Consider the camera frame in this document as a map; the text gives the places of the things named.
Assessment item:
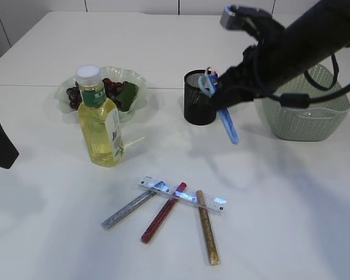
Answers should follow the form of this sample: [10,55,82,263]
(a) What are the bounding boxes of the silver glitter pen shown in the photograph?
[100,180,166,231]

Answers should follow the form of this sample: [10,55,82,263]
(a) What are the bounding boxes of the black mesh pen holder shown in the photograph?
[184,69,216,125]

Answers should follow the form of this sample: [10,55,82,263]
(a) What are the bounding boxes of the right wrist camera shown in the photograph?
[220,5,285,40]

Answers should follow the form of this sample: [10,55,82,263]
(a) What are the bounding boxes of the pink scissors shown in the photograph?
[205,66,218,76]

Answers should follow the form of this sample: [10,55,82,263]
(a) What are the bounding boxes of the gold glitter pen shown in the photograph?
[196,190,220,266]

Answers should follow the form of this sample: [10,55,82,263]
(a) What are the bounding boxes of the clear plastic ruler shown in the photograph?
[138,176,228,215]

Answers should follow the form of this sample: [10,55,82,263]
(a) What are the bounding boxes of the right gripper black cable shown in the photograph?
[250,37,350,109]

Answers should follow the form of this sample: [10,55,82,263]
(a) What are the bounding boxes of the red artificial grape bunch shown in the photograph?
[66,78,138,112]

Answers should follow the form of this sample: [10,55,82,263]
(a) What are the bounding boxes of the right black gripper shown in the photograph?
[210,0,350,110]

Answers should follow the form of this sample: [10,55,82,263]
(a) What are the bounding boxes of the yellow tea bottle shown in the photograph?
[76,65,124,167]

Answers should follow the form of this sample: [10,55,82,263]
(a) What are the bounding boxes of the red glitter pen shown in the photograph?
[141,198,178,244]

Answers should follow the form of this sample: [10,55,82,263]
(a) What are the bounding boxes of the green woven plastic basket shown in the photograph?
[255,64,350,142]

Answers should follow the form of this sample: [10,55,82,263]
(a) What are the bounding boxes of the blue scissors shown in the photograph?
[198,73,240,145]

